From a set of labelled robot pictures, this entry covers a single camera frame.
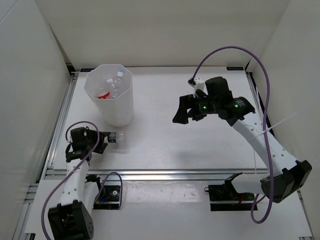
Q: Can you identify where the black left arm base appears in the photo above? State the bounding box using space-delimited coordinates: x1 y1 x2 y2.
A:
93 183 123 210

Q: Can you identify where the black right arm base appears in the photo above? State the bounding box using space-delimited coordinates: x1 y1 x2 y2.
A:
203 184 255 212

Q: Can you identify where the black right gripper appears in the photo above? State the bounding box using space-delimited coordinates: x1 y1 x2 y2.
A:
172 92 220 125

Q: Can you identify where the white octagonal plastic bin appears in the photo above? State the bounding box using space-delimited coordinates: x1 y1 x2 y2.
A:
84 64 134 128

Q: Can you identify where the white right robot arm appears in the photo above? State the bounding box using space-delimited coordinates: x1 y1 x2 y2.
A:
172 76 312 203

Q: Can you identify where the aluminium frame rail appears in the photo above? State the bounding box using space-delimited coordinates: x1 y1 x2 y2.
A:
40 167 268 181

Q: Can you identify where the blue label clear bottle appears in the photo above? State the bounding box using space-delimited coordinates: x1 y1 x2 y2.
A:
106 78 120 99

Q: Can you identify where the red label red cap bottle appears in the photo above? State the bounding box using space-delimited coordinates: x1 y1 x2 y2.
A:
97 86 110 100

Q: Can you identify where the black label black cap bottle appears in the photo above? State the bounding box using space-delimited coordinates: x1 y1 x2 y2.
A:
104 131 126 144

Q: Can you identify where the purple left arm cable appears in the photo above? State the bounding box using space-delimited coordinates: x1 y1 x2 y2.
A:
41 121 123 240

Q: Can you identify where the clear bottle white cap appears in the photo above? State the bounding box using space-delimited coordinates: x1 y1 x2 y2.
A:
111 71 124 99

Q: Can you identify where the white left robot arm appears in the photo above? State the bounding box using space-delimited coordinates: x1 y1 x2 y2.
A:
47 127 116 240

